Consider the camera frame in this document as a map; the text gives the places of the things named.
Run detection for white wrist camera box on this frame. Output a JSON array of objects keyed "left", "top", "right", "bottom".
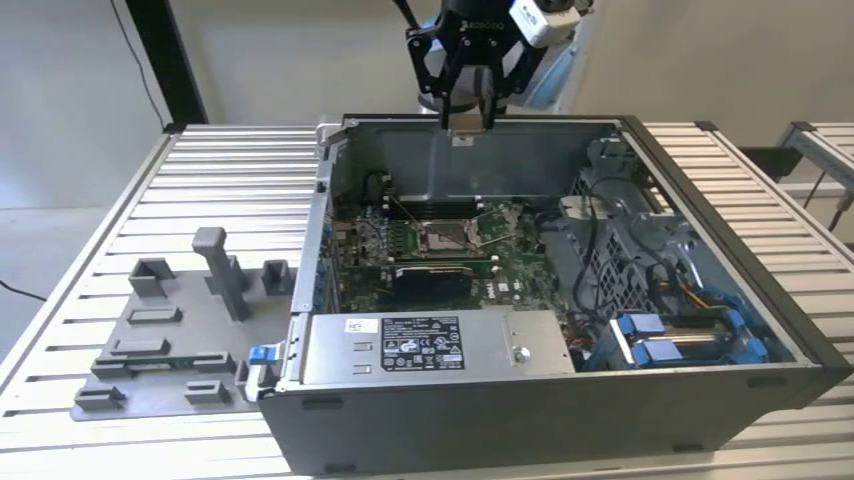
[{"left": 507, "top": 0, "right": 583, "bottom": 49}]

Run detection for black expansion slot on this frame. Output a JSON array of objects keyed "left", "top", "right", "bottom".
[{"left": 396, "top": 255, "right": 500, "bottom": 265}]

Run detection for thin black floor cable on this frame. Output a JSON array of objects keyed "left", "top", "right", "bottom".
[{"left": 0, "top": 278, "right": 48, "bottom": 304}]

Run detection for grey plastic parts rack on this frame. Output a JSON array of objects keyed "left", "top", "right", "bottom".
[{"left": 69, "top": 225, "right": 302, "bottom": 424}]

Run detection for black graphics card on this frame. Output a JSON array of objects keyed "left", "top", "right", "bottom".
[{"left": 391, "top": 264, "right": 476, "bottom": 302}]

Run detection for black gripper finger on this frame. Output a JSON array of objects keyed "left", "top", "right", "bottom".
[
  {"left": 406, "top": 22, "right": 472, "bottom": 130},
  {"left": 483, "top": 43, "right": 547, "bottom": 130}
]

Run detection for thin black wall cable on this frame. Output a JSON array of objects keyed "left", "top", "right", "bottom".
[{"left": 108, "top": 0, "right": 167, "bottom": 132}]

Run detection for thin metal locking lever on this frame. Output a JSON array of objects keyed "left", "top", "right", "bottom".
[{"left": 388, "top": 193, "right": 426, "bottom": 227}]

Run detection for green motherboard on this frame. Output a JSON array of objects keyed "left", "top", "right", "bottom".
[{"left": 330, "top": 194, "right": 582, "bottom": 311}]

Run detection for CPU socket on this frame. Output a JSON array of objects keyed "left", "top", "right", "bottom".
[{"left": 414, "top": 219, "right": 472, "bottom": 254}]

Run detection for metal socket cover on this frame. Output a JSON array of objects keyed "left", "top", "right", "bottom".
[{"left": 474, "top": 205, "right": 535, "bottom": 246}]

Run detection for black open PC case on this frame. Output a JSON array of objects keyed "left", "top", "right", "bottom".
[{"left": 256, "top": 113, "right": 854, "bottom": 475}]

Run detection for orange and yellow wires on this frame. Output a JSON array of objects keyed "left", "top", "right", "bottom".
[{"left": 679, "top": 284, "right": 719, "bottom": 314}]

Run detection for grey metal disk bay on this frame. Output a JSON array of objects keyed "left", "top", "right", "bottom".
[{"left": 552, "top": 134, "right": 802, "bottom": 371}]

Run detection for black RAM slot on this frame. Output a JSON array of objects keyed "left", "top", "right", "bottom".
[
  {"left": 383, "top": 195, "right": 486, "bottom": 203},
  {"left": 383, "top": 201, "right": 486, "bottom": 210}
]

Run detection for blue disk carrier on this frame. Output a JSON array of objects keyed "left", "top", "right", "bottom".
[
  {"left": 610, "top": 307, "right": 749, "bottom": 341},
  {"left": 626, "top": 334, "right": 769, "bottom": 369}
]

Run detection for black vertical beam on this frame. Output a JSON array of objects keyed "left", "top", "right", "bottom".
[{"left": 125, "top": 0, "right": 210, "bottom": 126}]

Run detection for silver power supply box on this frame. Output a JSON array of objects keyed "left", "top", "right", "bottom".
[{"left": 296, "top": 309, "right": 576, "bottom": 386}]

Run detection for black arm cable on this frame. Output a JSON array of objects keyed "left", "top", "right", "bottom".
[{"left": 391, "top": 0, "right": 423, "bottom": 32}]

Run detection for aluminium side table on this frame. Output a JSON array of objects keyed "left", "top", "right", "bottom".
[{"left": 733, "top": 119, "right": 854, "bottom": 236}]

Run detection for blue and white clip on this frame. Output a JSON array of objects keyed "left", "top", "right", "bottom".
[{"left": 236, "top": 342, "right": 286, "bottom": 404}]

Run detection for small black box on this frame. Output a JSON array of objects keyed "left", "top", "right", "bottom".
[{"left": 738, "top": 145, "right": 803, "bottom": 177}]

